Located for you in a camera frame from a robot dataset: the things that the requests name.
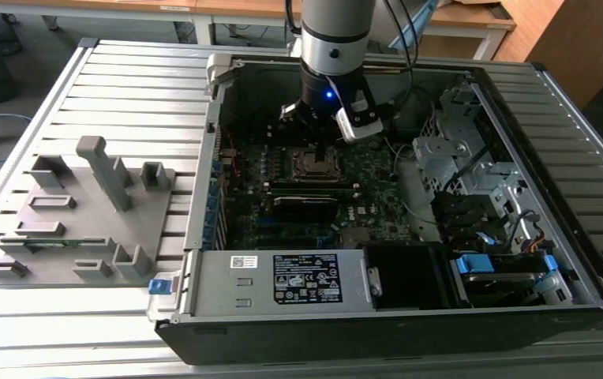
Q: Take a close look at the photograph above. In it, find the metal socket cover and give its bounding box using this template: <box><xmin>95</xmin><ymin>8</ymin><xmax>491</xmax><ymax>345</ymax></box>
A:
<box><xmin>294</xmin><ymin>148</ymin><xmax>346</xmax><ymax>181</ymax></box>

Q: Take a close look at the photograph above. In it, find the CPU socket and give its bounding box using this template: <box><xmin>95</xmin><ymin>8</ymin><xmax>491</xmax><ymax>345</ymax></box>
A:
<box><xmin>291</xmin><ymin>148</ymin><xmax>350</xmax><ymax>183</ymax></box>

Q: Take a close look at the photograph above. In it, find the green RAM stick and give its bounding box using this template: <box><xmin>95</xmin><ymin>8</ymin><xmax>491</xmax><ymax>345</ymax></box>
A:
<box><xmin>270</xmin><ymin>187</ymin><xmax>362</xmax><ymax>198</ymax></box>
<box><xmin>23</xmin><ymin>238</ymin><xmax>86</xmax><ymax>250</ymax></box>

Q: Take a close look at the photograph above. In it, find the green motherboard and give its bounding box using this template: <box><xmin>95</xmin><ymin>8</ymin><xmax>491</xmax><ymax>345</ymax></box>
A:
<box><xmin>221</xmin><ymin>132</ymin><xmax>430</xmax><ymax>250</ymax></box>

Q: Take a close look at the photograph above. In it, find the black graphics card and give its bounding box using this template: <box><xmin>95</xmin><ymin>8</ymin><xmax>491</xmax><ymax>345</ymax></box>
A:
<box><xmin>271</xmin><ymin>195</ymin><xmax>340</xmax><ymax>225</ymax></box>

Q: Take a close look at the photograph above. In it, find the blue card retainer strip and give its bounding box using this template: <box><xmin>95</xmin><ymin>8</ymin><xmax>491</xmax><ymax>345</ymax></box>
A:
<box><xmin>202</xmin><ymin>156</ymin><xmax>225</xmax><ymax>250</ymax></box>

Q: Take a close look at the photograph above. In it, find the chipset heatsink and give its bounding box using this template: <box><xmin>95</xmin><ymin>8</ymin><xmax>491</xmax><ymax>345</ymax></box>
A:
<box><xmin>339</xmin><ymin>227</ymin><xmax>372</xmax><ymax>245</ymax></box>

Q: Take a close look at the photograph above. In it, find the silver metal drive cage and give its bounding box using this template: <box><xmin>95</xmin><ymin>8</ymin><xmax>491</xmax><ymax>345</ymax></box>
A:
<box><xmin>411</xmin><ymin>84</ymin><xmax>580</xmax><ymax>307</ymax></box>

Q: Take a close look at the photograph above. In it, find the wooden cabinet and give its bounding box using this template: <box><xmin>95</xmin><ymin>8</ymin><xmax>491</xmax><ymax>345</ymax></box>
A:
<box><xmin>494</xmin><ymin>0</ymin><xmax>603</xmax><ymax>110</ymax></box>

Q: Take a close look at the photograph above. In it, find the grey power supply unit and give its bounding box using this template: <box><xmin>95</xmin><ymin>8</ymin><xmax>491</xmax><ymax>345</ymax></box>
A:
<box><xmin>174</xmin><ymin>248</ymin><xmax>378</xmax><ymax>317</ymax></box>

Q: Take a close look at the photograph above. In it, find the hard disk in blue carrier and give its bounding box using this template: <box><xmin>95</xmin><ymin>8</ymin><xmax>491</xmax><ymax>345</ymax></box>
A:
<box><xmin>451</xmin><ymin>253</ymin><xmax>564</xmax><ymax>307</ymax></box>

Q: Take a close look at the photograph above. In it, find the grey parts rack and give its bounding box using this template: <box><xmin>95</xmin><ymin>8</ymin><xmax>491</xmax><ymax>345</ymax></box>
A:
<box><xmin>0</xmin><ymin>135</ymin><xmax>178</xmax><ymax>286</ymax></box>

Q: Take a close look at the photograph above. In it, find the black PC case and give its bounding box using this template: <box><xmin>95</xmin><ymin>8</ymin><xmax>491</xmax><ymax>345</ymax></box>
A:
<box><xmin>146</xmin><ymin>53</ymin><xmax>603</xmax><ymax>366</ymax></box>

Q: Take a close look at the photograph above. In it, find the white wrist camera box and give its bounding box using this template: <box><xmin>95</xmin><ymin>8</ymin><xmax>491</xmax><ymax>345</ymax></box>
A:
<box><xmin>334</xmin><ymin>100</ymin><xmax>386</xmax><ymax>144</ymax></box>

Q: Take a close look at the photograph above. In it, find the thick black cable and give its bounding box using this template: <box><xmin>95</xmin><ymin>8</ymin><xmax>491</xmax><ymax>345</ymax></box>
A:
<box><xmin>391</xmin><ymin>85</ymin><xmax>440</xmax><ymax>141</ymax></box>

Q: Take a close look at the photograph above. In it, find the grey case latch handle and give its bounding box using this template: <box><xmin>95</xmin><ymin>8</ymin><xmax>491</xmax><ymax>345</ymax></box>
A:
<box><xmin>205</xmin><ymin>54</ymin><xmax>235</xmax><ymax>96</ymax></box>

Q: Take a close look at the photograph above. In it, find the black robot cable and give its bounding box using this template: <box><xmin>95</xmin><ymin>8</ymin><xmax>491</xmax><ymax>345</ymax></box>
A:
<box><xmin>383</xmin><ymin>0</ymin><xmax>420</xmax><ymax>77</ymax></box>

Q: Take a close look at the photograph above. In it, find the thin red wire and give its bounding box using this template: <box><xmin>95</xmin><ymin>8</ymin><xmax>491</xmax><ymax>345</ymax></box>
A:
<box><xmin>221</xmin><ymin>125</ymin><xmax>243</xmax><ymax>175</ymax></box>

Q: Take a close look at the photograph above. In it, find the silver metal bracket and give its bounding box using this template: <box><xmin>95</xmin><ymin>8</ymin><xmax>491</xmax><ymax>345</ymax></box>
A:
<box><xmin>411</xmin><ymin>136</ymin><xmax>470</xmax><ymax>167</ymax></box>

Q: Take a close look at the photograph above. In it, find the wooden desk white frame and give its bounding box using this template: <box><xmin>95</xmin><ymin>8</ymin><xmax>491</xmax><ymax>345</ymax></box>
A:
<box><xmin>0</xmin><ymin>0</ymin><xmax>201</xmax><ymax>31</ymax></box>
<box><xmin>195</xmin><ymin>0</ymin><xmax>519</xmax><ymax>60</ymax></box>

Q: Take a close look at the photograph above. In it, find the thin grey wire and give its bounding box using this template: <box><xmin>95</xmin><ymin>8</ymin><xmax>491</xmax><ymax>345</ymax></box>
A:
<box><xmin>399</xmin><ymin>195</ymin><xmax>443</xmax><ymax>227</ymax></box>

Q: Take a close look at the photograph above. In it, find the black disk cable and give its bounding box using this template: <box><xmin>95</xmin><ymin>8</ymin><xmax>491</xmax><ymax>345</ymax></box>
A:
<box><xmin>506</xmin><ymin>208</ymin><xmax>540</xmax><ymax>248</ymax></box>

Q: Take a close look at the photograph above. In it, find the coloured wire bundle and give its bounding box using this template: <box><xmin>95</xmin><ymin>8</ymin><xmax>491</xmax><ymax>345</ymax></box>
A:
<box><xmin>520</xmin><ymin>231</ymin><xmax>551</xmax><ymax>256</ymax></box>

